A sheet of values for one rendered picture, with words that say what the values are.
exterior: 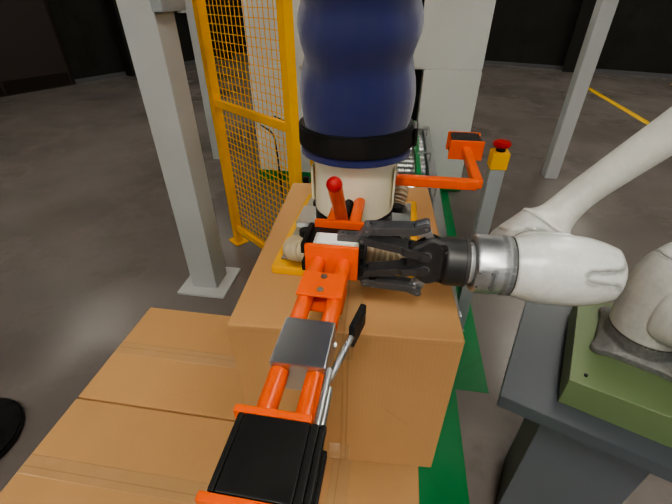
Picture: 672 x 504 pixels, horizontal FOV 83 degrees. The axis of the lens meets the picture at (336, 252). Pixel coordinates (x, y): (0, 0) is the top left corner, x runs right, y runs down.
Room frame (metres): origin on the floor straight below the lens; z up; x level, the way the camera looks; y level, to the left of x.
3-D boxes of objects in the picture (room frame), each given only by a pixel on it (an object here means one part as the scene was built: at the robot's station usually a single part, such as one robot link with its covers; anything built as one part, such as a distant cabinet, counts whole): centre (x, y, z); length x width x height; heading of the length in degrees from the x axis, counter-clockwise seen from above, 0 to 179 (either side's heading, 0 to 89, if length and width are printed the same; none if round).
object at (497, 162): (1.52, -0.67, 0.50); 0.07 x 0.07 x 1.00; 81
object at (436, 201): (2.14, -0.59, 0.50); 2.31 x 0.05 x 0.19; 171
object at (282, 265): (0.77, 0.05, 1.09); 0.34 x 0.10 x 0.05; 171
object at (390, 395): (0.75, -0.04, 0.87); 0.60 x 0.40 x 0.40; 174
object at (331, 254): (0.51, 0.00, 1.20); 0.10 x 0.08 x 0.06; 81
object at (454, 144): (1.01, -0.35, 1.20); 0.09 x 0.08 x 0.05; 81
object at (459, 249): (0.48, -0.16, 1.20); 0.09 x 0.07 x 0.08; 81
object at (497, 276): (0.47, -0.23, 1.20); 0.09 x 0.06 x 0.09; 171
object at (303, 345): (0.30, 0.04, 1.19); 0.07 x 0.07 x 0.04; 81
